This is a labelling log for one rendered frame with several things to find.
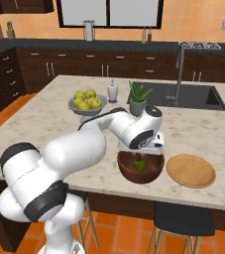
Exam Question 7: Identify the green apple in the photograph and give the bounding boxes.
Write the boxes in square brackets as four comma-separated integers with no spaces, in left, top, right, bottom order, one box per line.
[73,90,86,100]
[89,97,103,111]
[76,101,91,112]
[72,96,84,108]
[84,88,97,100]

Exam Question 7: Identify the grey tap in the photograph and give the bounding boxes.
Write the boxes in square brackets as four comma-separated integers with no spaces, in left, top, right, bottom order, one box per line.
[165,42,186,107]

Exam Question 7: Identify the pale glass bottle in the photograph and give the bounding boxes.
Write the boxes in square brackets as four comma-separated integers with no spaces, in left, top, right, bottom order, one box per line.
[141,26,148,45]

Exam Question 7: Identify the dark wooden wall cupboards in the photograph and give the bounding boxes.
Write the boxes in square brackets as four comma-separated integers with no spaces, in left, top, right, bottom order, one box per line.
[0,0,55,18]

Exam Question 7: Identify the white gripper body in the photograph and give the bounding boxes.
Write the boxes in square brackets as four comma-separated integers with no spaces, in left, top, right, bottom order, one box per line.
[117,140,167,157]

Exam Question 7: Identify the green plant in grey pot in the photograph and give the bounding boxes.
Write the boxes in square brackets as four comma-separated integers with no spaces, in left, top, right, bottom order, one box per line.
[127,80,154,118]

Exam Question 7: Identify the grey fruit bowl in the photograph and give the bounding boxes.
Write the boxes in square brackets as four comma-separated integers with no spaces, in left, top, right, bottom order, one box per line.
[67,93,109,117]

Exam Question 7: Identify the black framed window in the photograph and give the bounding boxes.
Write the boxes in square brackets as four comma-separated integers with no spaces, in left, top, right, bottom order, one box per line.
[56,0,165,30]

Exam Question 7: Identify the brown wooden bowl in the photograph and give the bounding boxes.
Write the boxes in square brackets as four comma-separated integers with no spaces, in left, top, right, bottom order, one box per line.
[116,150,166,185]

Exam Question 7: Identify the white soap dispenser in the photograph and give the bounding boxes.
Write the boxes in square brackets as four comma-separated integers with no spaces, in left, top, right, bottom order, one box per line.
[106,78,120,104]

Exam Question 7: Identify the round wooden plate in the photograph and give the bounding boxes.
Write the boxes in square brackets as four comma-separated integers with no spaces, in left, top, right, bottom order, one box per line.
[166,153,217,190]

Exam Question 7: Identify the wooden knife block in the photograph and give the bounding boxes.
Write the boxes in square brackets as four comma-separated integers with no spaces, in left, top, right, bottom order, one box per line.
[5,21,16,41]

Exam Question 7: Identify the dark wooden kitchen island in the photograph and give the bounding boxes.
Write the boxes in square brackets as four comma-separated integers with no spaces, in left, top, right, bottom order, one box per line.
[0,178,225,254]

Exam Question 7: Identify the dark wooden base cupboards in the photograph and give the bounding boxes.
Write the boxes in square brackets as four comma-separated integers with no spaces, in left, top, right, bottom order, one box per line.
[0,47,28,124]
[16,46,225,95]

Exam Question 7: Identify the dark glass bottle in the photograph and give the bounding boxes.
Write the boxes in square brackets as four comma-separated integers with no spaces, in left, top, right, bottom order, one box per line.
[147,27,154,44]

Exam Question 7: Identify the black sink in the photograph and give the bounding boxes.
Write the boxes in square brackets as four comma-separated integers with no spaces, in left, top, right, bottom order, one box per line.
[127,80,225,112]

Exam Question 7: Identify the hob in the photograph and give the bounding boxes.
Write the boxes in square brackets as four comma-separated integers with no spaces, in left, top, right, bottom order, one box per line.
[182,41,223,52]

